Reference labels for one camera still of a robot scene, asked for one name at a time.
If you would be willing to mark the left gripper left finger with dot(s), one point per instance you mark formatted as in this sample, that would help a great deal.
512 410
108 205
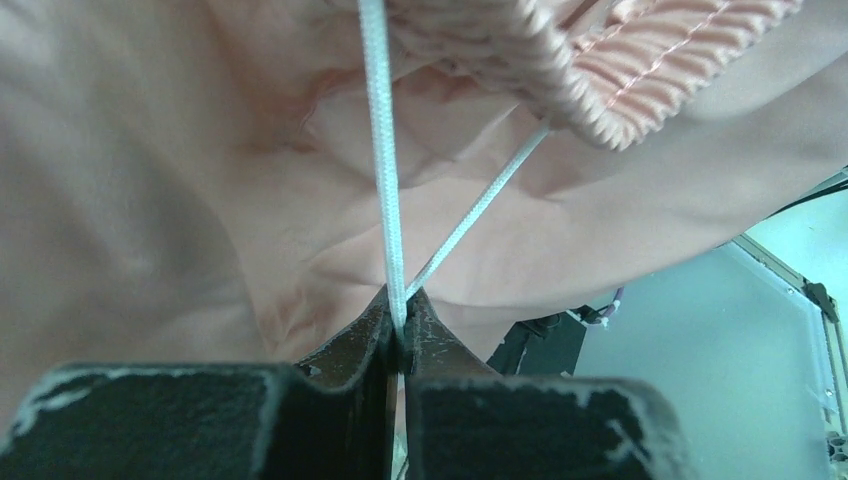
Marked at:
326 416

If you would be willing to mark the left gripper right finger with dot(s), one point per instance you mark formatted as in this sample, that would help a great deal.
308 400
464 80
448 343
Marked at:
466 421

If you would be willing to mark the pink shorts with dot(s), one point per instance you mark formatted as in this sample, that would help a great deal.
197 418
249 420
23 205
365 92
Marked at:
192 181

